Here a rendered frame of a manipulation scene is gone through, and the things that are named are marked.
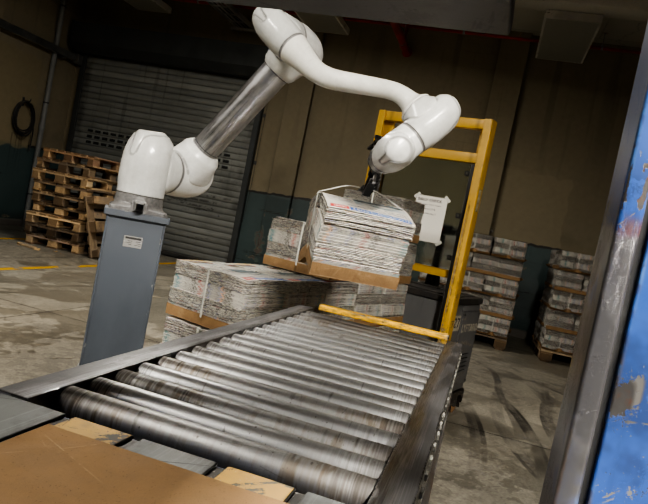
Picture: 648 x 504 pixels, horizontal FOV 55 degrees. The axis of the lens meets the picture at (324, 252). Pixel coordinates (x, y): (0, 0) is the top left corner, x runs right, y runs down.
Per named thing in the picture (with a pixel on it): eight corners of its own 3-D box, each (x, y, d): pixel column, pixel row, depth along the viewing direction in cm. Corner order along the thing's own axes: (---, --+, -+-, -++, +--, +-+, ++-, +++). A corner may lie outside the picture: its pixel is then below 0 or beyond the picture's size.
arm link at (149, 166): (104, 187, 204) (116, 121, 203) (141, 194, 221) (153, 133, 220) (143, 196, 198) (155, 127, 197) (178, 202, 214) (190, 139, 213)
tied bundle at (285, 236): (261, 264, 295) (270, 216, 294) (295, 266, 320) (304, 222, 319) (328, 281, 276) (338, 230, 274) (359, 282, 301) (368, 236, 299)
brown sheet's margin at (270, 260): (261, 262, 295) (263, 253, 295) (295, 265, 320) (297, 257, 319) (329, 280, 275) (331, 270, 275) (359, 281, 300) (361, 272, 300)
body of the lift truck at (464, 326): (336, 389, 416) (360, 272, 412) (373, 380, 462) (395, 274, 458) (431, 424, 379) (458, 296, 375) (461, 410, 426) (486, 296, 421)
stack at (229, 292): (135, 458, 252) (173, 257, 247) (297, 412, 351) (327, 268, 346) (205, 496, 231) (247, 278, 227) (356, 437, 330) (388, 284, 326)
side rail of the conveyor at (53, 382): (292, 338, 211) (299, 304, 210) (307, 342, 210) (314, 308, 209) (-23, 475, 82) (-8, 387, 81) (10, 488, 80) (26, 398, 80)
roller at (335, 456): (94, 402, 97) (100, 371, 96) (389, 494, 85) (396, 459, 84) (74, 410, 92) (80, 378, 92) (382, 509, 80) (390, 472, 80)
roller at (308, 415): (140, 385, 109) (145, 357, 109) (402, 463, 97) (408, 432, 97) (124, 391, 104) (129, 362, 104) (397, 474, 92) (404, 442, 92)
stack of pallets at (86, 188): (75, 241, 957) (90, 157, 950) (130, 254, 940) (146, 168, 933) (16, 241, 826) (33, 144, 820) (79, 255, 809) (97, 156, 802)
